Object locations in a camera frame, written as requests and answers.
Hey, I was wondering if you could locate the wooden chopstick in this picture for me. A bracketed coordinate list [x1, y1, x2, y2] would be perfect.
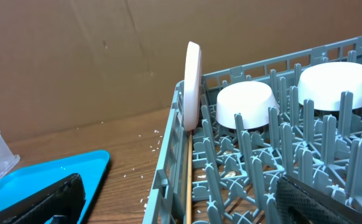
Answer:
[185, 131, 193, 224]

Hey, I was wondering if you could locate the gray dishwasher rack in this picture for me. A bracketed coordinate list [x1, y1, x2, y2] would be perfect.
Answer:
[143, 36, 362, 223]

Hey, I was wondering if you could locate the white bowl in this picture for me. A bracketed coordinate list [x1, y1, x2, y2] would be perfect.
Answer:
[297, 62, 362, 111]

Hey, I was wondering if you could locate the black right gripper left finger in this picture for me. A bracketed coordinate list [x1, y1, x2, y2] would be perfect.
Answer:
[0, 173, 86, 224]

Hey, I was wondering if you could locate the teal plastic tray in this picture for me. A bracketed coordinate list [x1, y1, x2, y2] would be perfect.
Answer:
[0, 150, 110, 223]

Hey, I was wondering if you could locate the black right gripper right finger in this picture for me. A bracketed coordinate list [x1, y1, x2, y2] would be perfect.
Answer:
[276, 175, 362, 224]

